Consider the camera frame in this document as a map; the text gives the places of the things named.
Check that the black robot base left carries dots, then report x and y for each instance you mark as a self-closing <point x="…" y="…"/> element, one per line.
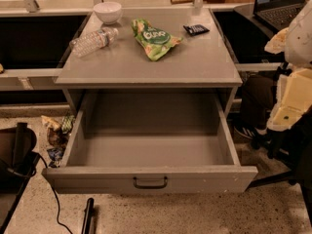
<point x="17" y="166"/>

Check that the clear plastic water bottle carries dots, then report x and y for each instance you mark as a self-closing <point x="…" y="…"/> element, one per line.
<point x="93" y="41"/>

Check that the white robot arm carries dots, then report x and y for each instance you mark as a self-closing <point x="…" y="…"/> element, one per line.
<point x="294" y="92"/>

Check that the black bar on floor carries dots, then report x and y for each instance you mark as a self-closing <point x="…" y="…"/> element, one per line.
<point x="88" y="226"/>

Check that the black drawer handle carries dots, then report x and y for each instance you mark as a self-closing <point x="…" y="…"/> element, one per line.
<point x="150" y="184"/>

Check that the black white shoe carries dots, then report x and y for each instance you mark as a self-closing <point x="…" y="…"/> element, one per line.
<point x="248" y="132"/>

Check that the wooden stick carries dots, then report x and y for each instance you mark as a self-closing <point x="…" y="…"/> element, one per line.
<point x="183" y="1"/>

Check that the open grey top drawer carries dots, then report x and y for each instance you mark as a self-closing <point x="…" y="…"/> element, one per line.
<point x="117" y="136"/>

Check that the white bowl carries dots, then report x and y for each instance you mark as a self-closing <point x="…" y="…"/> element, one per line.
<point x="108" y="12"/>

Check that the green rice chip bag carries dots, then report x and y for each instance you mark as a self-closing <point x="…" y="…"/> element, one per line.
<point x="155" y="42"/>

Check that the black laptop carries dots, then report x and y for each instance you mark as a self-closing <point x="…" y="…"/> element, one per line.
<point x="277" y="14"/>

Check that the snack bags pile on floor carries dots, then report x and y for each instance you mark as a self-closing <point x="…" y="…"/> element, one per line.
<point x="58" y="134"/>

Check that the grey drawer cabinet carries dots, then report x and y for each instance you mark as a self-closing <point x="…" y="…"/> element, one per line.
<point x="200" y="61"/>

